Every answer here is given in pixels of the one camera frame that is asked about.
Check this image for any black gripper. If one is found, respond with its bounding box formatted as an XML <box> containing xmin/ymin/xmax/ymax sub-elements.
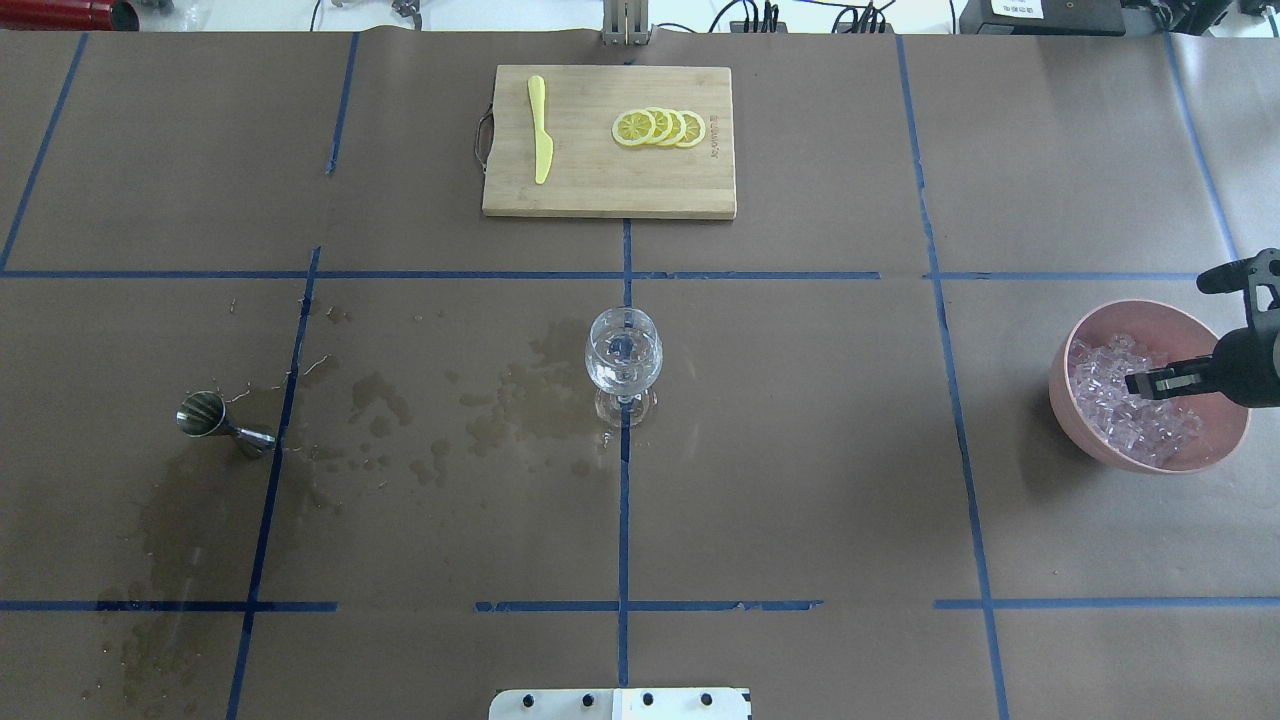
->
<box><xmin>1125</xmin><ymin>327</ymin><xmax>1279</xmax><ymax>407</ymax></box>

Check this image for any steel double jigger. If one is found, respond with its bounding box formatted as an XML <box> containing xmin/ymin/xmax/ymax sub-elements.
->
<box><xmin>175</xmin><ymin>389</ymin><xmax>276</xmax><ymax>459</ymax></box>

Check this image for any clear ice cubes pile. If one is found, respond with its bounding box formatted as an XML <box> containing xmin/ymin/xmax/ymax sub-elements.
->
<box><xmin>1066</xmin><ymin>333</ymin><xmax>1204</xmax><ymax>468</ymax></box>

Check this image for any clear wine glass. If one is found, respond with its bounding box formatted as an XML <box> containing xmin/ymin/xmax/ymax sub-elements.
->
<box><xmin>584</xmin><ymin>306</ymin><xmax>664</xmax><ymax>429</ymax></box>

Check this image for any pink bowl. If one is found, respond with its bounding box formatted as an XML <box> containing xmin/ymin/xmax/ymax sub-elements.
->
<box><xmin>1048</xmin><ymin>299</ymin><xmax>1251</xmax><ymax>475</ymax></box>

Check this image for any black box device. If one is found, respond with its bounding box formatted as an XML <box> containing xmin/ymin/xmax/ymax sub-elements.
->
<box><xmin>957</xmin><ymin>1</ymin><xmax>1126</xmax><ymax>37</ymax></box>

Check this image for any lemon slice back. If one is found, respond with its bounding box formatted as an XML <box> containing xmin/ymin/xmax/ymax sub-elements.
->
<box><xmin>675</xmin><ymin>110</ymin><xmax>707</xmax><ymax>149</ymax></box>

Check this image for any lemon slice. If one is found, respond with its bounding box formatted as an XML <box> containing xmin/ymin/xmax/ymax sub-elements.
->
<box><xmin>611</xmin><ymin>109</ymin><xmax>658</xmax><ymax>147</ymax></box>
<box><xmin>675</xmin><ymin>110</ymin><xmax>707</xmax><ymax>149</ymax></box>
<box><xmin>644</xmin><ymin>108</ymin><xmax>677</xmax><ymax>146</ymax></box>
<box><xmin>658</xmin><ymin>109</ymin><xmax>689</xmax><ymax>147</ymax></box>

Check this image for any lemon slice front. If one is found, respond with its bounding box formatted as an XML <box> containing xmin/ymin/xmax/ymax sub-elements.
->
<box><xmin>611</xmin><ymin>109</ymin><xmax>658</xmax><ymax>147</ymax></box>

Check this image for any bamboo cutting board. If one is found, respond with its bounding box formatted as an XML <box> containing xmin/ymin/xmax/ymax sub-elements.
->
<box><xmin>483</xmin><ymin>64</ymin><xmax>739</xmax><ymax>222</ymax></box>

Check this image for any yellow plastic knife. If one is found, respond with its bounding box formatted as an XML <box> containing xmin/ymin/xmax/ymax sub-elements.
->
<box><xmin>527</xmin><ymin>74</ymin><xmax>556</xmax><ymax>184</ymax></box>

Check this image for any red cylindrical bottle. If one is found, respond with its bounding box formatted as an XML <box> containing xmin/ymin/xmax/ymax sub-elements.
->
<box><xmin>1</xmin><ymin>0</ymin><xmax>140</xmax><ymax>32</ymax></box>

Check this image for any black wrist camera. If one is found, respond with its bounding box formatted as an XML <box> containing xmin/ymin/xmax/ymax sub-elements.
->
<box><xmin>1196</xmin><ymin>249</ymin><xmax>1279</xmax><ymax>333</ymax></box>

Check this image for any aluminium frame post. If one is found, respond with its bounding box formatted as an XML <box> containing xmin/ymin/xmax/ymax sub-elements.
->
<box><xmin>602</xmin><ymin>0</ymin><xmax>653</xmax><ymax>47</ymax></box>

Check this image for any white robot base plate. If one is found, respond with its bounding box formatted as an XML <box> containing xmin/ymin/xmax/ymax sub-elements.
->
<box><xmin>488</xmin><ymin>687</ymin><xmax>753</xmax><ymax>719</ymax></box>

